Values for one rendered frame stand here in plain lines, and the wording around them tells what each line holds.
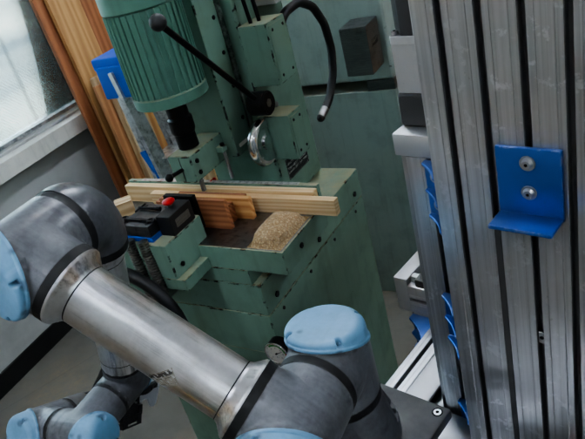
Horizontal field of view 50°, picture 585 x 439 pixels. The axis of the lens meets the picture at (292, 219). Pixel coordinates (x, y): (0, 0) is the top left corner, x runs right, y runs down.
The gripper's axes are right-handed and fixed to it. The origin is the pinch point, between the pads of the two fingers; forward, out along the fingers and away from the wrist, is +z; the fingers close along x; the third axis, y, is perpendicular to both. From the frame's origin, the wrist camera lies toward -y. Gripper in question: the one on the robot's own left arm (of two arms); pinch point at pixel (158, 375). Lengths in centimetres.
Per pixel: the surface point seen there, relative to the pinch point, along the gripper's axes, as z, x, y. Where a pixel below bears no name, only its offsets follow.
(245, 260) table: 12.5, 13.7, -25.7
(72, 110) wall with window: 100, -148, -75
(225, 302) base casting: 19.5, 3.1, -13.8
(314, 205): 23, 25, -38
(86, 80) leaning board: 92, -130, -86
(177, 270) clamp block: 4.1, 1.1, -23.0
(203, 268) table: 10.7, 3.1, -22.9
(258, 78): 26, 6, -69
